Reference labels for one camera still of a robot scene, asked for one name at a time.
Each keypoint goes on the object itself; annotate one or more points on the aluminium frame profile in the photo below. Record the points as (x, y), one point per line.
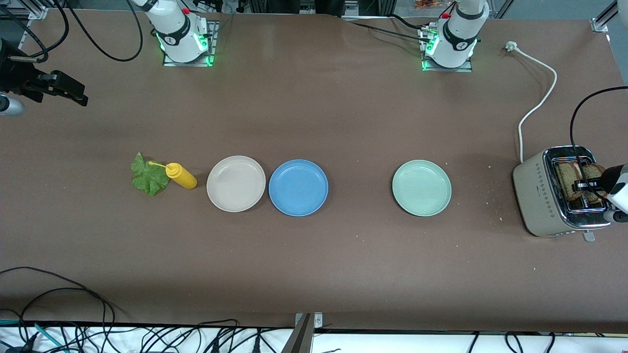
(601, 22)
(34, 12)

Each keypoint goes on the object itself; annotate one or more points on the orange snack bag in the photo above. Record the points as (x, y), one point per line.
(427, 4)

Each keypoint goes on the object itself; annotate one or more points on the blue round plate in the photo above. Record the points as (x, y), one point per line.
(298, 188)

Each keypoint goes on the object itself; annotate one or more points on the green lettuce leaf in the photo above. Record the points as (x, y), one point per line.
(147, 181)

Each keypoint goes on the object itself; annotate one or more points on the yellow squeeze bottle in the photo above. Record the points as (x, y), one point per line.
(184, 177)

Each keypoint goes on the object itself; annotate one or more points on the pale green round plate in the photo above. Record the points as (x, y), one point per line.
(422, 188)

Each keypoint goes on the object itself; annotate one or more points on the beige round plate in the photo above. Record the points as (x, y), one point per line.
(235, 184)

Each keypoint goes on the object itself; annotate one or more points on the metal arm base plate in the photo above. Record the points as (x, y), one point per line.
(446, 69)
(189, 63)

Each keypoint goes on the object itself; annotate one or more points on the metal table bracket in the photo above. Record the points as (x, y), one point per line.
(301, 338)

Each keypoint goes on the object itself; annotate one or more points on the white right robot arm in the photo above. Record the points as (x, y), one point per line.
(176, 29)

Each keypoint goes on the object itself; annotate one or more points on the brown bread slice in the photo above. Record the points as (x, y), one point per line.
(568, 181)
(591, 171)

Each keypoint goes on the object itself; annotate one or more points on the beige chrome toaster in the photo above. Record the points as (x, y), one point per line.
(537, 196)

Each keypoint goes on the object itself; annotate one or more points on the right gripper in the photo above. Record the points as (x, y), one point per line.
(18, 76)

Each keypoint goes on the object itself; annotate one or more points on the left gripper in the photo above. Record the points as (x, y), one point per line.
(585, 186)

